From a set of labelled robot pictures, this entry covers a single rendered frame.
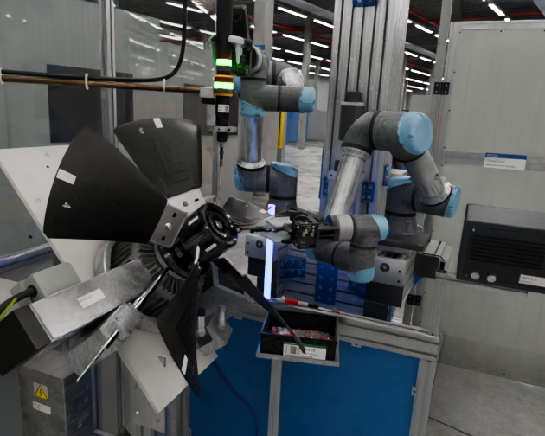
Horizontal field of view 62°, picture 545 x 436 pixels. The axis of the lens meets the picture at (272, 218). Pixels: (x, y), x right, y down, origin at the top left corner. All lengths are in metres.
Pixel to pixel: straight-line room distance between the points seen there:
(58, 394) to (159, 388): 0.27
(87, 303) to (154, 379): 0.27
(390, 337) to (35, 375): 0.98
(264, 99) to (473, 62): 1.65
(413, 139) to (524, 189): 1.55
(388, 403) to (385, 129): 0.86
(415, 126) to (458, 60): 1.48
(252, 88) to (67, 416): 0.97
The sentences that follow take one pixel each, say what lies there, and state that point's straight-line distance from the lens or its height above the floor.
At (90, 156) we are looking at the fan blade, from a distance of 0.93.
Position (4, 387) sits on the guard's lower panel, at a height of 0.58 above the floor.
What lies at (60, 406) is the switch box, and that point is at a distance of 1.29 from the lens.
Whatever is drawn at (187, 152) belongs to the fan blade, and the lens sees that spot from 1.18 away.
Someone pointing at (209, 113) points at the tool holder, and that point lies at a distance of 1.10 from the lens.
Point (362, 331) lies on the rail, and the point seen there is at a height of 0.83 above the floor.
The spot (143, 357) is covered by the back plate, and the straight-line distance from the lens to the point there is 1.11.
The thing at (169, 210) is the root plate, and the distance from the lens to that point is 1.01.
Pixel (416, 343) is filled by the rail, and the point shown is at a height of 0.83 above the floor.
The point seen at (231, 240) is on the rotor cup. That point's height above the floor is 1.19.
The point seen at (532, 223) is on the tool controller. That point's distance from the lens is 1.33.
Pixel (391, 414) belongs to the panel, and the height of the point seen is 0.56.
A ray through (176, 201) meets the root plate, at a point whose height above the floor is 1.26.
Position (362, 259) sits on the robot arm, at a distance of 1.29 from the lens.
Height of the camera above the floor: 1.48
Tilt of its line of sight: 13 degrees down
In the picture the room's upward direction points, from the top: 3 degrees clockwise
